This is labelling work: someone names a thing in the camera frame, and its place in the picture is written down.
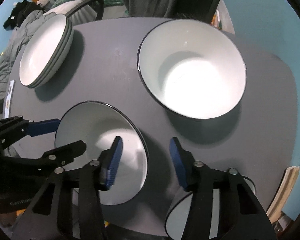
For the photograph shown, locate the large white plate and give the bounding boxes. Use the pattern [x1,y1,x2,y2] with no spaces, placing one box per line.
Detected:
[54,101,149,206]

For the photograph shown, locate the white ribbed ramekin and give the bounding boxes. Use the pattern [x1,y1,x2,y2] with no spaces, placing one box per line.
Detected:
[165,168,249,239]

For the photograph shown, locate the light blue smartphone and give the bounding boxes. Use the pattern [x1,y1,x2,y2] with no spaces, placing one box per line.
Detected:
[4,80,15,119]

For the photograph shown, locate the grey comforter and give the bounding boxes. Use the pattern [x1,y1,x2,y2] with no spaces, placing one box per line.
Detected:
[0,10,56,104]

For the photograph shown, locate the black clothes pile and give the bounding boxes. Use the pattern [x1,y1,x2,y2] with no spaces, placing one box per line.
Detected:
[3,0,43,30]

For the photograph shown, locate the black mesh office chair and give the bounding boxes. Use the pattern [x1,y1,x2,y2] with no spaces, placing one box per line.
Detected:
[65,0,104,25]

